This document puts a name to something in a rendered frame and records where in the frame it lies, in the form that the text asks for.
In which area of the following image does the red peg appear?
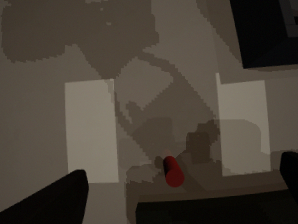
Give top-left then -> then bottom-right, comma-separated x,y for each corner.
164,156 -> 185,188

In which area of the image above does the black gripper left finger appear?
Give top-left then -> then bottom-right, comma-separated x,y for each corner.
0,169 -> 89,224

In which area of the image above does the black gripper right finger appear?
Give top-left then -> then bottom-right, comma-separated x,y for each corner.
279,151 -> 298,204

